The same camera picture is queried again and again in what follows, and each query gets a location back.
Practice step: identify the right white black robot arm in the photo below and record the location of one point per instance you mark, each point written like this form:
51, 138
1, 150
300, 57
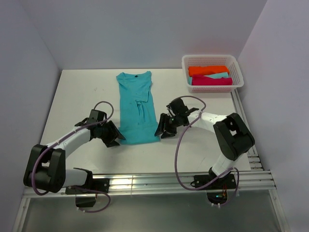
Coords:
233, 137

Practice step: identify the orange rolled t shirt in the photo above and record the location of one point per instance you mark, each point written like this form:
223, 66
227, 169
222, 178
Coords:
207, 70

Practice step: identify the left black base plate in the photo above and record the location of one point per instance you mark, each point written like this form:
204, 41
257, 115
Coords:
96, 185

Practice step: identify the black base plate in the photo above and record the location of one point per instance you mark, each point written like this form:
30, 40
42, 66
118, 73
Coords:
227, 182
96, 185

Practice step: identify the pink rolled t shirt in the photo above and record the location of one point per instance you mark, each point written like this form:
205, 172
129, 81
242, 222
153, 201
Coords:
203, 80

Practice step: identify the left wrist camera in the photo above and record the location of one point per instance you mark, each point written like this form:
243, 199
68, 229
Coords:
96, 117

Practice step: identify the light teal rolled t shirt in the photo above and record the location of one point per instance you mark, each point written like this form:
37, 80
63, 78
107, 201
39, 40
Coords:
219, 75

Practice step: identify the white plastic basket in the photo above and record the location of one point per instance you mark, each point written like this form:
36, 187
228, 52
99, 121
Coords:
213, 60

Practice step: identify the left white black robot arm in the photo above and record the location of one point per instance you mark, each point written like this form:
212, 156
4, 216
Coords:
46, 168

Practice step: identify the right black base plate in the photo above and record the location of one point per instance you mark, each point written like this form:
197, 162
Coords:
227, 182

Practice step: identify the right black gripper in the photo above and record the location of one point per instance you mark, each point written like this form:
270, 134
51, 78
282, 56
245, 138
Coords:
169, 132

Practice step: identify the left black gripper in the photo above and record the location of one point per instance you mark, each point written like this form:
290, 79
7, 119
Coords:
114, 133

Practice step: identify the aluminium rail frame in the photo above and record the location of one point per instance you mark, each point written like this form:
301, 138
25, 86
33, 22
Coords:
157, 202

